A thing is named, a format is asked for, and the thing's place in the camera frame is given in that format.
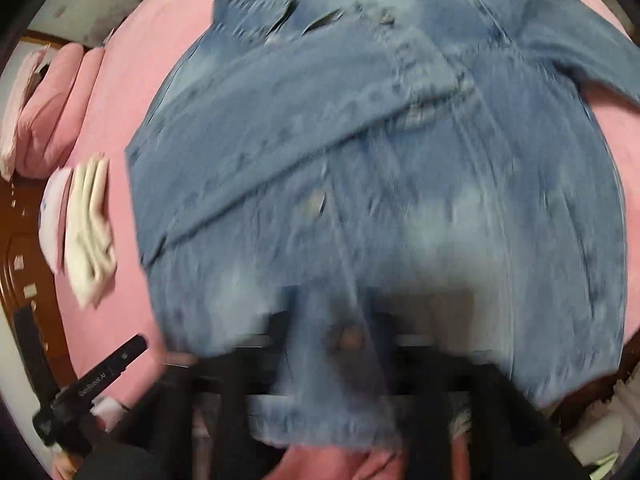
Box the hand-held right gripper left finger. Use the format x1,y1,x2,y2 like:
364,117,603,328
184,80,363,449
165,312,301,480

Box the pale pink pillow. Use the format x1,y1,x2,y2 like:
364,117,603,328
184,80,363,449
0,50,52,181

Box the blue denim jeans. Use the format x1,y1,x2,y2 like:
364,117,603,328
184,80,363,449
125,0,640,448

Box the cream folded cloth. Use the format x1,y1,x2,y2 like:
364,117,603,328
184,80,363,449
64,156,119,309

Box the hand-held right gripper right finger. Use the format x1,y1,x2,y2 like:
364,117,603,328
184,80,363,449
370,310,593,480

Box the white fluffy cloth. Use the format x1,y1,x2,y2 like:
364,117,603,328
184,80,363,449
565,375,640,468

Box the brown wooden bed frame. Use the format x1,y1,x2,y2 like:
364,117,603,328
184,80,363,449
0,29,81,411

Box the pink bed sheet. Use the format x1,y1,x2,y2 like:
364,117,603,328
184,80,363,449
55,0,640,480

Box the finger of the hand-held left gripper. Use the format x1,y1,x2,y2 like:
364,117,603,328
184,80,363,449
102,335,149,377

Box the person's left forearm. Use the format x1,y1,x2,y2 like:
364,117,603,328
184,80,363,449
70,375,201,480

